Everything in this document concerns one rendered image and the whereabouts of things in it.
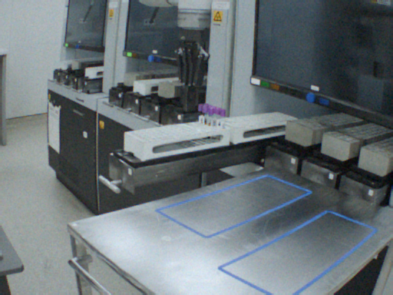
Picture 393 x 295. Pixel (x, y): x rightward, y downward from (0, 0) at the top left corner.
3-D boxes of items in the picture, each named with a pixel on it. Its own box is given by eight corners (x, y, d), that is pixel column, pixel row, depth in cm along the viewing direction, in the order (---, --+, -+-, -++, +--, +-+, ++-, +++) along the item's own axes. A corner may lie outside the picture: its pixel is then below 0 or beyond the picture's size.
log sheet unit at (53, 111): (47, 146, 303) (47, 96, 292) (61, 157, 283) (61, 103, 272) (45, 146, 301) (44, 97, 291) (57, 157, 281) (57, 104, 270)
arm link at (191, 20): (191, 9, 115) (189, 30, 116) (217, 11, 120) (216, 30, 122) (171, 8, 121) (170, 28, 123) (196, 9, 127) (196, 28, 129)
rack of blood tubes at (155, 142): (207, 140, 144) (209, 120, 142) (229, 149, 137) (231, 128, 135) (123, 154, 126) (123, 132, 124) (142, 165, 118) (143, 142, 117)
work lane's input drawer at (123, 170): (276, 144, 169) (279, 120, 166) (304, 154, 158) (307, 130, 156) (95, 180, 124) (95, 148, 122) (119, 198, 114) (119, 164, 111)
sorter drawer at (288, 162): (363, 140, 185) (366, 120, 182) (386, 148, 175) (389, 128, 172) (253, 170, 140) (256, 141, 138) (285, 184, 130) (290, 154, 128)
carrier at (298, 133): (315, 147, 137) (317, 129, 135) (311, 149, 136) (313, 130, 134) (288, 138, 146) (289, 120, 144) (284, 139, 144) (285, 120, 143)
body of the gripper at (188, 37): (173, 27, 123) (171, 58, 126) (192, 28, 117) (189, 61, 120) (194, 27, 128) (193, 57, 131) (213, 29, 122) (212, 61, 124)
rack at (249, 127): (276, 128, 163) (278, 111, 161) (296, 136, 156) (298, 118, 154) (212, 139, 145) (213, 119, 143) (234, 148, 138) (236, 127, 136)
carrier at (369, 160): (388, 177, 115) (392, 157, 113) (385, 178, 113) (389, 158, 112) (360, 165, 123) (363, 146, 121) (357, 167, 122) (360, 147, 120)
